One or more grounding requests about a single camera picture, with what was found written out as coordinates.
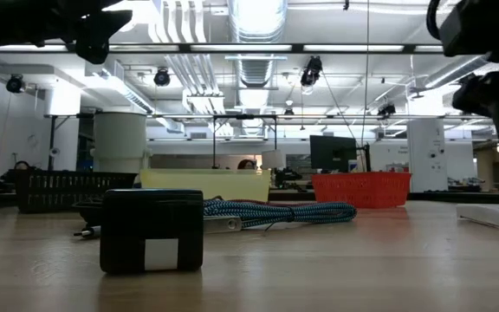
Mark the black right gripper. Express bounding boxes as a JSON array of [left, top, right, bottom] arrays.
[[437, 0, 499, 57]]

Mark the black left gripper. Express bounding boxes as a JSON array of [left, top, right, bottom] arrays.
[[0, 0, 133, 65]]

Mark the black wall charger cube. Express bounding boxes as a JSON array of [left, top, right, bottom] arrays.
[[99, 188, 204, 275]]

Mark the blue marker pen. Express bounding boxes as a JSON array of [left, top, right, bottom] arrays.
[[203, 197, 358, 230]]

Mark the yellow plastic bin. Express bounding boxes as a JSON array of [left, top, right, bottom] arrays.
[[139, 168, 272, 203]]

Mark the black ceiling spotlight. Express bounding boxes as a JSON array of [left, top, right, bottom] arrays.
[[152, 67, 172, 88], [5, 74, 26, 94], [300, 55, 324, 88], [377, 102, 398, 118]]

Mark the white cylindrical container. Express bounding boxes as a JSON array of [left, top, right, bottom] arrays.
[[90, 111, 152, 174]]

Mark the white building column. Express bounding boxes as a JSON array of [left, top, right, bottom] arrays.
[[406, 118, 447, 193]]

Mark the black plastic basket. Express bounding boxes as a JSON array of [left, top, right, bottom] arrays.
[[14, 169, 139, 214]]

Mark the white and green box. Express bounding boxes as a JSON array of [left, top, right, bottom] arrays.
[[456, 203, 499, 231]]

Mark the black computer monitor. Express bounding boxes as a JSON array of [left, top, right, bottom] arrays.
[[309, 134, 359, 172]]

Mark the red plastic basket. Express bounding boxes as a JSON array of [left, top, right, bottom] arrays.
[[311, 172, 412, 210]]

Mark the white lamp shade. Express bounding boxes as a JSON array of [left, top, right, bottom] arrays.
[[261, 149, 286, 171]]

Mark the silver flash drive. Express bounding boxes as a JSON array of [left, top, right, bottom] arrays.
[[203, 215, 243, 235]]

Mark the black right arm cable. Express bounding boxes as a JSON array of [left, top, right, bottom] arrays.
[[425, 0, 444, 42]]

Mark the black overhead frame bar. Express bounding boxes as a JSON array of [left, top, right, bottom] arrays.
[[0, 42, 446, 55]]

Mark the silver ceiling air duct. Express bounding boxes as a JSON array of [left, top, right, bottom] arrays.
[[226, 0, 289, 88]]

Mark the black background rig frame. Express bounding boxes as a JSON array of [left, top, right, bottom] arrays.
[[211, 114, 279, 170]]

